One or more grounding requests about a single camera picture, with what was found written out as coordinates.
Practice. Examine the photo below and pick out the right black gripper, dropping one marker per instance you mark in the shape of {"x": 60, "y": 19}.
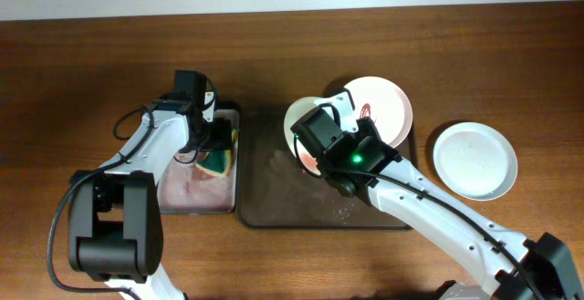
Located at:
{"x": 367, "y": 128}

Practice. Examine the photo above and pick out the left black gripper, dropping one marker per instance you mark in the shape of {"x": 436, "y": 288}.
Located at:
{"x": 223, "y": 135}

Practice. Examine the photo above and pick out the green yellow sponge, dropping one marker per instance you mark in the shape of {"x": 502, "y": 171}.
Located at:
{"x": 218, "y": 163}

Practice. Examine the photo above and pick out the pink plate with red stain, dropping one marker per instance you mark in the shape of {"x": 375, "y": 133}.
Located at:
{"x": 386, "y": 104}

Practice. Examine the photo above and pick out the cream plate with red stain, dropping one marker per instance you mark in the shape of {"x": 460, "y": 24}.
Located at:
{"x": 295, "y": 112}

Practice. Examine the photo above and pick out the light blue plate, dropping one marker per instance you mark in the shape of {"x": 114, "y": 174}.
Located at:
{"x": 475, "y": 161}

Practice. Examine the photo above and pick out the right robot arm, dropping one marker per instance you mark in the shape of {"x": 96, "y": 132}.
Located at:
{"x": 504, "y": 263}

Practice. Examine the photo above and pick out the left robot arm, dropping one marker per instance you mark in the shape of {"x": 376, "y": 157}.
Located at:
{"x": 115, "y": 233}

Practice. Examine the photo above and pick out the small wet sponge tray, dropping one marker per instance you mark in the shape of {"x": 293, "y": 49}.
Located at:
{"x": 183, "y": 189}

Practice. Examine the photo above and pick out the large brown serving tray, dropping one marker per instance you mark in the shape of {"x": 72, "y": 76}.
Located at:
{"x": 273, "y": 192}

